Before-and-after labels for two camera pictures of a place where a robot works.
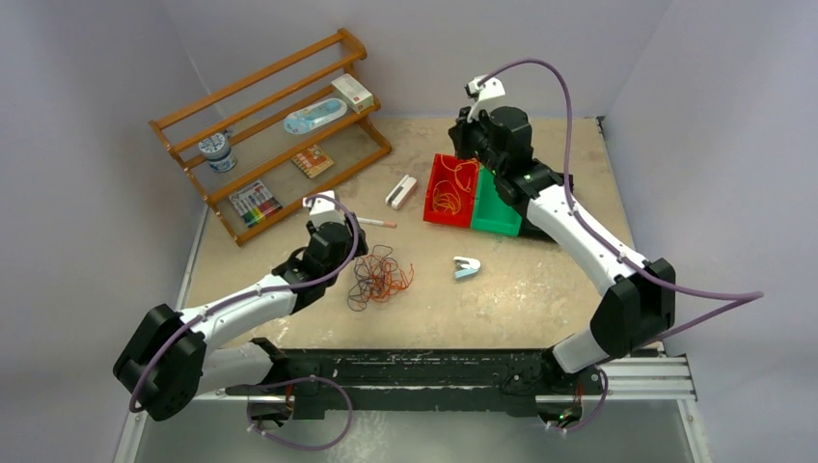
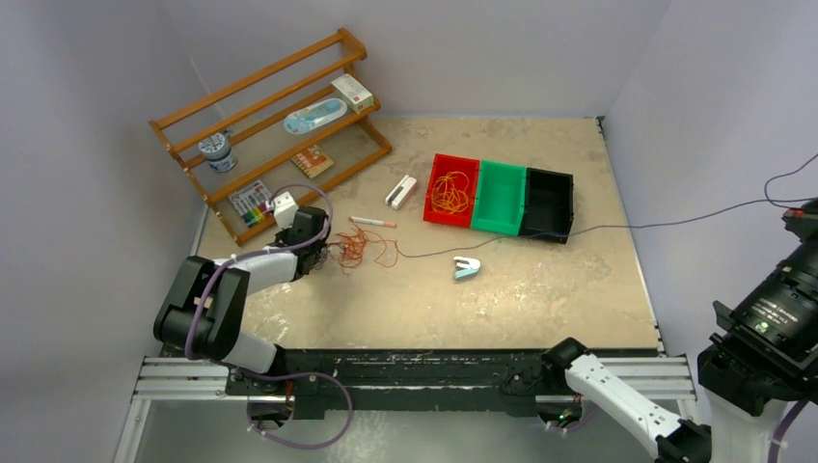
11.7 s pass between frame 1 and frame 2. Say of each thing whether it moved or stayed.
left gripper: moved
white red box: stayed
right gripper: moved
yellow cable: moved
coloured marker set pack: stayed
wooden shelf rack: stayed
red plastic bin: stayed
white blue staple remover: stayed
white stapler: stayed
